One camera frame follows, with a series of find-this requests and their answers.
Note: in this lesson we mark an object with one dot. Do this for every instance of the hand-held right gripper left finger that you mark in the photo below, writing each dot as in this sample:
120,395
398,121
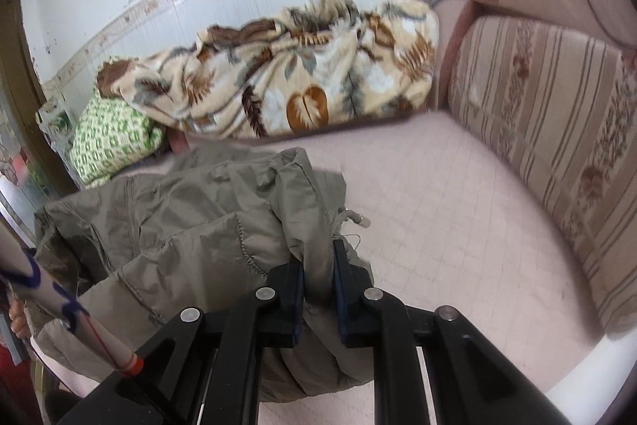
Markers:
297,300

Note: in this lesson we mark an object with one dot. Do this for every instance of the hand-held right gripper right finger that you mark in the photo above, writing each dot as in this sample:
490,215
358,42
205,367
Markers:
339,285

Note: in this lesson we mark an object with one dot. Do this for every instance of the olive green hooded puffer jacket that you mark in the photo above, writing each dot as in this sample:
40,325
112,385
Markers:
199,231

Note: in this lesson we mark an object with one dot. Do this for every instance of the person's left hand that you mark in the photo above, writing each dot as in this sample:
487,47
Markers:
19,320

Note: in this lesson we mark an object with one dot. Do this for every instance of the white pole with blue tape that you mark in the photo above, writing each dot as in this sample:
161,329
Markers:
99,335

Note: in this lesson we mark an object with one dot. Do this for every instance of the leaf print fleece blanket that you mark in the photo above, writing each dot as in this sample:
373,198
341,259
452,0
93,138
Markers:
323,66

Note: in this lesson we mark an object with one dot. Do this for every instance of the green and white patterned pillow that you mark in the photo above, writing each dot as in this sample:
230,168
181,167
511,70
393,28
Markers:
114,136

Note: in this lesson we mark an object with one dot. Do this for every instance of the striped floral sofa cushion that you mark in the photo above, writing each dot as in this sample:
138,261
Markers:
547,131

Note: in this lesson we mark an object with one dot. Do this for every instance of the leaf print bag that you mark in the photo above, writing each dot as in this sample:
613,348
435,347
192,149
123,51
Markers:
57,121

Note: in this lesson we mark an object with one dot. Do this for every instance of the brown wooden door frame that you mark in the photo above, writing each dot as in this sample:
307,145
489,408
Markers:
30,71

